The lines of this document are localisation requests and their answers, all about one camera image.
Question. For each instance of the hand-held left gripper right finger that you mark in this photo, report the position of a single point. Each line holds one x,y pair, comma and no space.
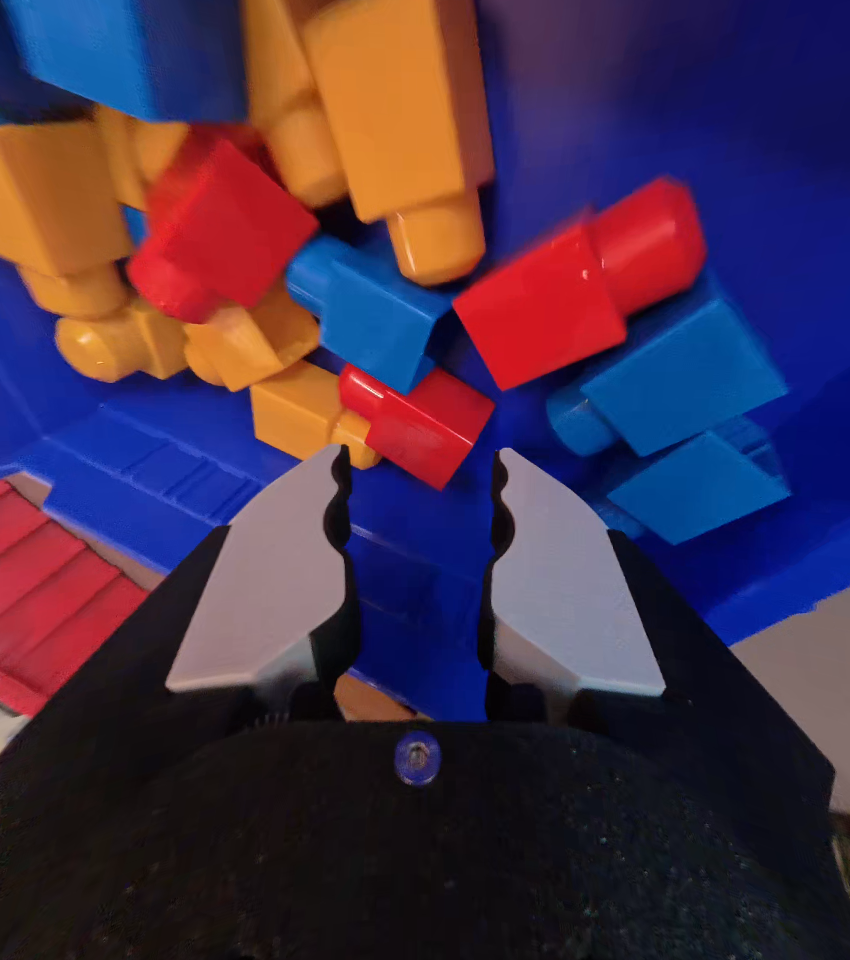
567,607

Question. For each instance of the pile of mixed mega blocks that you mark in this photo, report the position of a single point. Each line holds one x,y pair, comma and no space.
395,112

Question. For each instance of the red plastic bin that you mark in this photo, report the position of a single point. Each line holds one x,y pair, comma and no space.
19,585

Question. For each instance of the blue plastic bin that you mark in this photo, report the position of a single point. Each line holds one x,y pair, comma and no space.
695,112

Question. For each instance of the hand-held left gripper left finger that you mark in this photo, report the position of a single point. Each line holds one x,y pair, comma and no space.
267,600

